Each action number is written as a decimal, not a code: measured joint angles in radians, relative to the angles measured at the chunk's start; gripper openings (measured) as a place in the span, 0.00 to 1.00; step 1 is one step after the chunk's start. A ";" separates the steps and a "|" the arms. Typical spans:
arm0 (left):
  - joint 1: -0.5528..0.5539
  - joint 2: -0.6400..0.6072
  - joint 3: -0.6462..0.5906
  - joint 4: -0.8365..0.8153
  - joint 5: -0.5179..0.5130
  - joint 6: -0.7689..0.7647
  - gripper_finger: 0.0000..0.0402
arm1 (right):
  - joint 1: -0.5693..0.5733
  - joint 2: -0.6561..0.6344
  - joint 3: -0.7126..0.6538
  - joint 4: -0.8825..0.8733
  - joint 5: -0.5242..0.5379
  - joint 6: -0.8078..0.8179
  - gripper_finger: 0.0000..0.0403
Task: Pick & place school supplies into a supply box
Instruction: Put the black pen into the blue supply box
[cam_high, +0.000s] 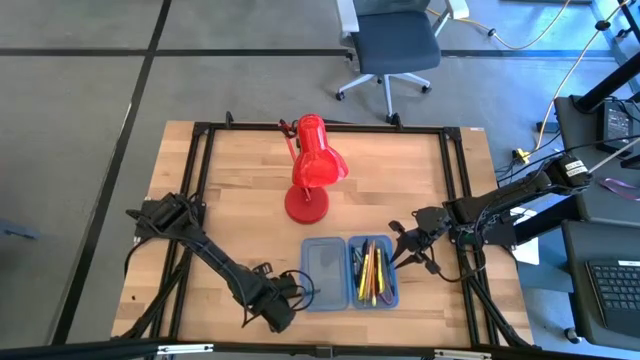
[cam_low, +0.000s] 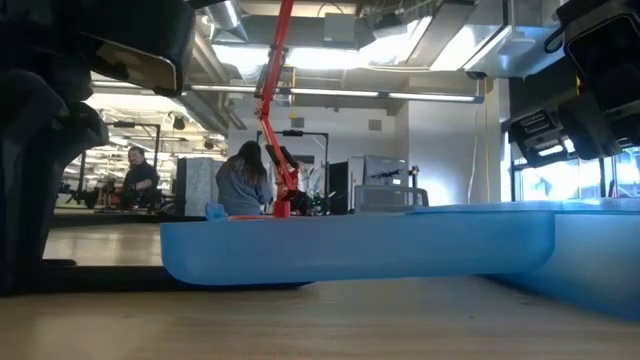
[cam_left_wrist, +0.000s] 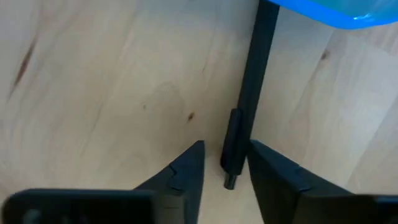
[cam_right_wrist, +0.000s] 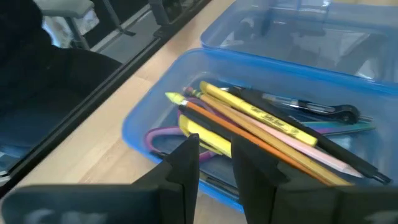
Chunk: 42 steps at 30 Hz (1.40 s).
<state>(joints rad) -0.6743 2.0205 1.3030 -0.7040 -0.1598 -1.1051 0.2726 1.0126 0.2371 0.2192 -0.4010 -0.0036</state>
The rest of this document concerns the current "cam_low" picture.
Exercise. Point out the black window frame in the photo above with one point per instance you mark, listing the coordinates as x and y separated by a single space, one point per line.
602 180

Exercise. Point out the grey partition panel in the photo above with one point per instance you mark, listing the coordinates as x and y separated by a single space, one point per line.
197 185

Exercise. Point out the red desk lamp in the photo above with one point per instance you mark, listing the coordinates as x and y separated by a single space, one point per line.
272 75

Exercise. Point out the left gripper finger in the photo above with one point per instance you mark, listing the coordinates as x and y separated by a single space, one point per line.
85 130
25 200

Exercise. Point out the black table frame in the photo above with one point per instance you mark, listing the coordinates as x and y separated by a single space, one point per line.
125 218

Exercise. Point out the person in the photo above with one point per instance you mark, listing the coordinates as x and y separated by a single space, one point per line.
140 180
242 190

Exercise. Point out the ceiling light strip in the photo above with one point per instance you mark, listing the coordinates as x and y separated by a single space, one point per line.
335 92

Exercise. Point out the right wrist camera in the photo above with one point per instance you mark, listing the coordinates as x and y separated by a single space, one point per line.
610 60

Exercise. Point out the black monitor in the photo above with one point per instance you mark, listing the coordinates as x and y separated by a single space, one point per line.
339 185

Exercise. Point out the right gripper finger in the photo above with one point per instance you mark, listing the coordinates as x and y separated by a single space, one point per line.
537 135

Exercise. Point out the silver ventilation duct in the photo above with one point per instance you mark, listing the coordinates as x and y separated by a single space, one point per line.
225 15

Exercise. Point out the black marker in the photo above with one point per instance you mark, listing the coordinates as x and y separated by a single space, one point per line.
125 279

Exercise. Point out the blue plastic supply box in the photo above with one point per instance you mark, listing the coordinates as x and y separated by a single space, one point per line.
350 245

